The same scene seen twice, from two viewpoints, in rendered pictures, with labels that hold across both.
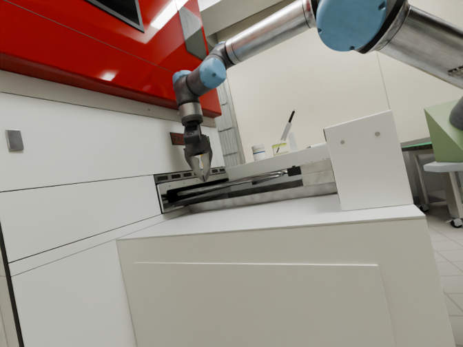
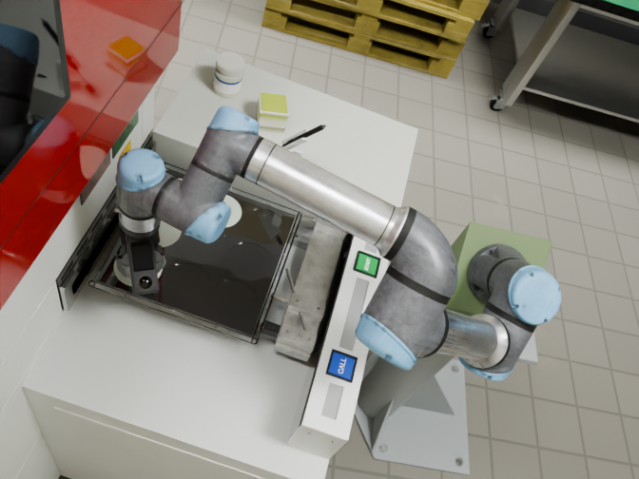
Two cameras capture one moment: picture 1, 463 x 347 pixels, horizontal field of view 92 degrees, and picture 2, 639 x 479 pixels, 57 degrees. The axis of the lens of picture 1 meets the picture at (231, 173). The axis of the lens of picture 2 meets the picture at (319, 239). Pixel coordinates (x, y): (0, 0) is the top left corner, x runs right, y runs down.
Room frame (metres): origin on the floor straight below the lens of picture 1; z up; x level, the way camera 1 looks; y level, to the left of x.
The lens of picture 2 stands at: (0.09, 0.16, 2.04)
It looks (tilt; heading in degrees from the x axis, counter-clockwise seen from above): 53 degrees down; 325
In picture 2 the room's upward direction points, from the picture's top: 24 degrees clockwise
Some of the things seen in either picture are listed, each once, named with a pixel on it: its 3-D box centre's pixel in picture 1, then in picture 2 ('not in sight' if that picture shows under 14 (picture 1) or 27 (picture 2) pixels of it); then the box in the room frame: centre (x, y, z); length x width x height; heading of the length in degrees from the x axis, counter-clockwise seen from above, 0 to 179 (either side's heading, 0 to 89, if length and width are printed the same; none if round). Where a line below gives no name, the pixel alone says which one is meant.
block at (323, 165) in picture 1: (317, 166); (297, 337); (0.56, -0.22, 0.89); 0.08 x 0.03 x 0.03; 60
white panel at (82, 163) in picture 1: (159, 161); (60, 247); (0.76, 0.23, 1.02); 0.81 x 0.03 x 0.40; 150
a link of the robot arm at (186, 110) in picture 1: (189, 113); (138, 211); (0.74, 0.09, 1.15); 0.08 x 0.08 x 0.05
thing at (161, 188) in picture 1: (201, 188); (112, 219); (0.91, 0.13, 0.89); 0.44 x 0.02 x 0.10; 150
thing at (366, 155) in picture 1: (362, 158); (346, 325); (0.58, -0.34, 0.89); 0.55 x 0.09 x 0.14; 150
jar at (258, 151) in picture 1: (259, 153); (228, 75); (1.25, -0.18, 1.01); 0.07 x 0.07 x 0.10
